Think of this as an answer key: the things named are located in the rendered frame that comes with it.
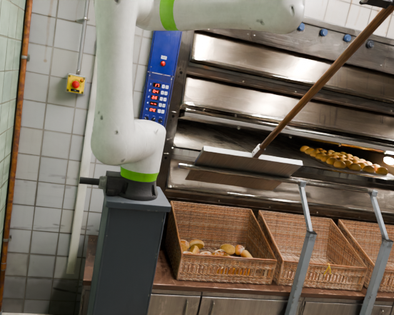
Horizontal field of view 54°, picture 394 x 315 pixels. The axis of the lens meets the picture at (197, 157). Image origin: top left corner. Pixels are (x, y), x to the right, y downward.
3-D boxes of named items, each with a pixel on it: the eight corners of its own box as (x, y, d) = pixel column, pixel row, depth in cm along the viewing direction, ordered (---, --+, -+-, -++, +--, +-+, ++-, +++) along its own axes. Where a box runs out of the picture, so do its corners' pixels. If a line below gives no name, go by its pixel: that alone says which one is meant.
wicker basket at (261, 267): (161, 240, 246) (169, 199, 240) (242, 246, 261) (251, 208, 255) (174, 281, 200) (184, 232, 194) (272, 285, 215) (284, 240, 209)
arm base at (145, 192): (78, 195, 117) (80, 176, 116) (78, 180, 131) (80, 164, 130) (161, 202, 125) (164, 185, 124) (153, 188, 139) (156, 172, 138)
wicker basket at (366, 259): (326, 254, 277) (336, 217, 271) (392, 259, 290) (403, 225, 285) (369, 292, 230) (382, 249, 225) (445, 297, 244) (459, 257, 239)
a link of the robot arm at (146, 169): (106, 174, 123) (114, 116, 119) (133, 168, 137) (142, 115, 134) (139, 186, 118) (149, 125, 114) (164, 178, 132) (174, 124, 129)
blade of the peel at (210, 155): (303, 165, 204) (302, 160, 205) (203, 150, 190) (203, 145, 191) (271, 190, 234) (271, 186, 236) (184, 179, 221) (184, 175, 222)
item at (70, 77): (66, 90, 215) (68, 72, 213) (85, 94, 217) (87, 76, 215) (64, 92, 208) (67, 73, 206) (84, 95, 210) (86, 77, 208)
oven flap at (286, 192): (166, 188, 240) (169, 156, 243) (403, 217, 285) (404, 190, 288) (167, 188, 236) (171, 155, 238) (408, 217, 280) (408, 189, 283)
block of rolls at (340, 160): (298, 150, 338) (299, 144, 336) (344, 157, 349) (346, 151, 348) (336, 168, 280) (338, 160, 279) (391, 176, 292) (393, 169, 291)
